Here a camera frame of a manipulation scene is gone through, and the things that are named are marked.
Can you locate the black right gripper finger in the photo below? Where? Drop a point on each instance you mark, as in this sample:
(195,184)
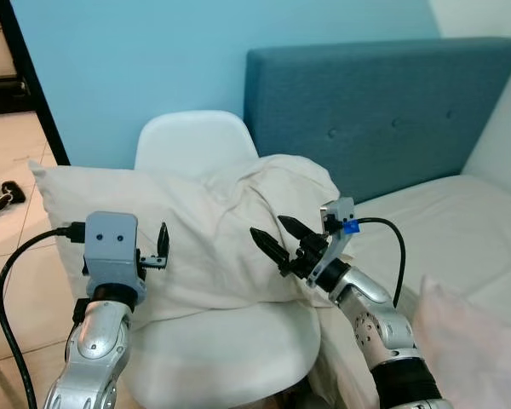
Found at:
(300,228)
(272,249)

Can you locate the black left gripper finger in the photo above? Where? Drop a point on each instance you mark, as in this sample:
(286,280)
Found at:
(166,241)
(159,243)

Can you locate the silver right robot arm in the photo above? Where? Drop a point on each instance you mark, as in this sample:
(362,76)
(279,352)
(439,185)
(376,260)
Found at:
(375,319)

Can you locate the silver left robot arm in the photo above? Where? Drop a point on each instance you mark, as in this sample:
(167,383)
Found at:
(98,341)

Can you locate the cream pillow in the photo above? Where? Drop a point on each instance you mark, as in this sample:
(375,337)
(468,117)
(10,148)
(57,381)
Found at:
(213,230)

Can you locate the white plastic chair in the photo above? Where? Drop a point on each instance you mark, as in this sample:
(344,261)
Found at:
(196,141)

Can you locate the pale pink pillow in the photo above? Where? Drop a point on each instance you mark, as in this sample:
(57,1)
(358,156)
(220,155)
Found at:
(477,349)

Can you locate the blue tape piece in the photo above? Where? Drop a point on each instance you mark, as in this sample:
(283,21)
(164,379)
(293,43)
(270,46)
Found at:
(351,227)

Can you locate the blue upholstered headboard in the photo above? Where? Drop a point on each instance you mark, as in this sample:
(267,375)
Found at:
(375,111)

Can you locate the bed with white sheet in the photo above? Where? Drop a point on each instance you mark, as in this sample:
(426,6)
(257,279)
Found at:
(460,230)

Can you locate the black shoe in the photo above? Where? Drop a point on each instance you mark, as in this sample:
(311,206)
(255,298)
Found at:
(14,191)

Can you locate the dark low cabinet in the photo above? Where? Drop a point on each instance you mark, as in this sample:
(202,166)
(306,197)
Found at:
(0,95)

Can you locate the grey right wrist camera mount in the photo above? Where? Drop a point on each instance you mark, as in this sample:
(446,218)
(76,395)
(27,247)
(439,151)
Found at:
(336,226)

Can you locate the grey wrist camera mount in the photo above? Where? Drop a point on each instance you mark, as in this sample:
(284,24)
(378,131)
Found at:
(336,226)
(111,243)

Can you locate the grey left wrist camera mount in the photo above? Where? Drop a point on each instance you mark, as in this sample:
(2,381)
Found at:
(111,243)

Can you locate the black door frame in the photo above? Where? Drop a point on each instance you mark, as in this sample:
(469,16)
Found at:
(30,81)

